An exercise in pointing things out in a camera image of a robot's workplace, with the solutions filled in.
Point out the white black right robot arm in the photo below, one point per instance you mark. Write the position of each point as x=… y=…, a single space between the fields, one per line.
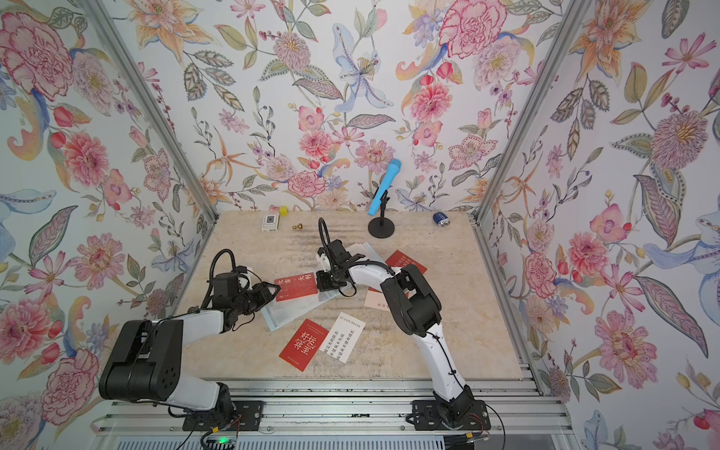
x=414 y=307

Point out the white playing card box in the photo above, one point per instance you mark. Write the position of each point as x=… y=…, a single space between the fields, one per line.
x=270 y=223

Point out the small blue cylinder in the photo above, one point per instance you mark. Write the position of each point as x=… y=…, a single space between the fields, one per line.
x=441 y=219

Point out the red card gold characters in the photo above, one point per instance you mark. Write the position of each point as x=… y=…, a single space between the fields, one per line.
x=296 y=287

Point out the aluminium corner post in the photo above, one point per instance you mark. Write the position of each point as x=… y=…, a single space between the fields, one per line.
x=568 y=26
x=99 y=18

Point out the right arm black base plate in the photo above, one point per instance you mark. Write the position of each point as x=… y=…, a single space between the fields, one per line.
x=434 y=415

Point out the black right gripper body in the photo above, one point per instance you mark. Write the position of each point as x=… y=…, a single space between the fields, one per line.
x=336 y=275

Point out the aluminium corner post left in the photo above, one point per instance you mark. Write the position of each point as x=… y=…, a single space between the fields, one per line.
x=99 y=18

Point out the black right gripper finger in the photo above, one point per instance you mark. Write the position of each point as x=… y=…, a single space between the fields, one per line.
x=325 y=282
x=352 y=261

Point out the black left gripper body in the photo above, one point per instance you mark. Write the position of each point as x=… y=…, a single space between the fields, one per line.
x=237 y=304

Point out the red card pink characters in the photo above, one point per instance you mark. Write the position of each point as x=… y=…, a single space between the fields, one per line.
x=304 y=344

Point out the cream card red top band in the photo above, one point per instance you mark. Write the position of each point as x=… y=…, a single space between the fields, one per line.
x=376 y=300

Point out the aluminium corner post right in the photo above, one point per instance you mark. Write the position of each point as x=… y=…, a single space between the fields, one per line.
x=568 y=26

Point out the red money card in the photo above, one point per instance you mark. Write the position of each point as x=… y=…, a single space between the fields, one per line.
x=399 y=260

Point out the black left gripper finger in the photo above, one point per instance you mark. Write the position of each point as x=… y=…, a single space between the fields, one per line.
x=265 y=292
x=254 y=311

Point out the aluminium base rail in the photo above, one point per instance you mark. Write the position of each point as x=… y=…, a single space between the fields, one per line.
x=521 y=414

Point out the white card black text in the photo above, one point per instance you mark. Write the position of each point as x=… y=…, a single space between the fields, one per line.
x=342 y=337

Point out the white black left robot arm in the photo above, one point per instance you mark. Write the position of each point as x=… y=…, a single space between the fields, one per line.
x=145 y=365

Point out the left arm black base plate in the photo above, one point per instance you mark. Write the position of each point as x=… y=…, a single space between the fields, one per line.
x=237 y=415

